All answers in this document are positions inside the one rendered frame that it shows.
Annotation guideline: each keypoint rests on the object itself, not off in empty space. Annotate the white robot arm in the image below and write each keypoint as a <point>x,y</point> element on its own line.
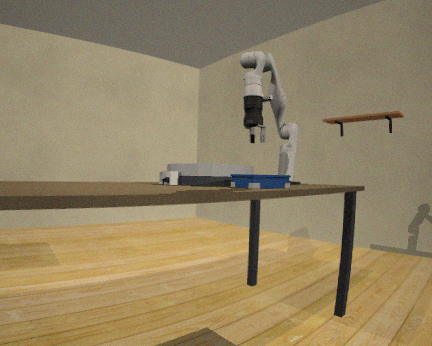
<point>289,131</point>

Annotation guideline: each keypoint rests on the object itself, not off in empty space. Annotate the blue crate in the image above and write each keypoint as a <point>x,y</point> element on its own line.
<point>260,181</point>

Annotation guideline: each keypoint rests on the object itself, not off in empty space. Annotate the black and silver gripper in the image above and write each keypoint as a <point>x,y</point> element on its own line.
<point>253,102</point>

